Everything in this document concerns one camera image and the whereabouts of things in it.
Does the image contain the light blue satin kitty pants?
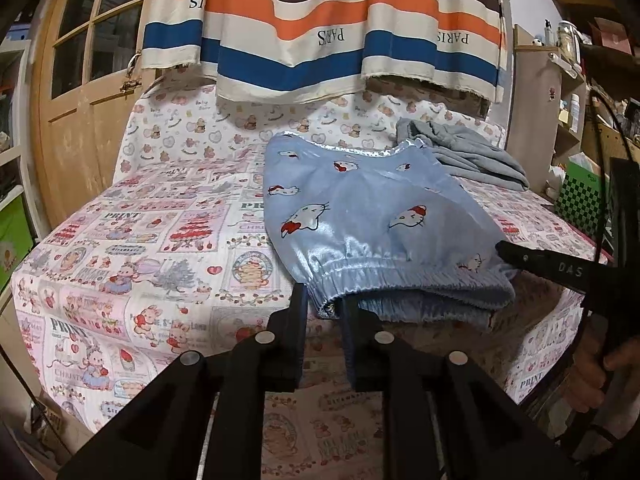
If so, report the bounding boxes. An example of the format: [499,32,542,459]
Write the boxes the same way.
[263,133,515,327]

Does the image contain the person's right hand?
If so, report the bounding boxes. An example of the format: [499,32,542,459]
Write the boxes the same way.
[563,318,639,438]

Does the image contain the green checkered box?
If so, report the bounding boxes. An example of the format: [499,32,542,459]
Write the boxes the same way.
[554,160,602,240]

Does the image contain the pink print bed sheet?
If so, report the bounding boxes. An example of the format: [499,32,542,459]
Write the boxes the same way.
[8,144,609,480]

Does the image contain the grey folded sweatpants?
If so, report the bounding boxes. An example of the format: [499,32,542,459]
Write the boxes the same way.
[396,118,529,192]

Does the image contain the wooden side cabinet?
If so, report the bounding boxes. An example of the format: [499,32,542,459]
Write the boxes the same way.
[506,25,587,194]

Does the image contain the green storage bin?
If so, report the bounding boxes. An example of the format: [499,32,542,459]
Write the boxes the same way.
[0,196,34,289]

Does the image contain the white storage shelf unit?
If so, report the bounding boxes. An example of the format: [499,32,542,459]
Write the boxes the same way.
[1,39,42,246]

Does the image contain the bear print white sheet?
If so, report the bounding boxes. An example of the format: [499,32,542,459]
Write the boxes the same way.
[113,70,506,181]

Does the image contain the wooden glass-pane door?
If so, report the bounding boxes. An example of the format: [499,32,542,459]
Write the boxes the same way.
[32,0,154,226]

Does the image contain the striped Paris curtain cloth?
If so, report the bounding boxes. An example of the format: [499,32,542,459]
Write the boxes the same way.
[141,0,508,104]

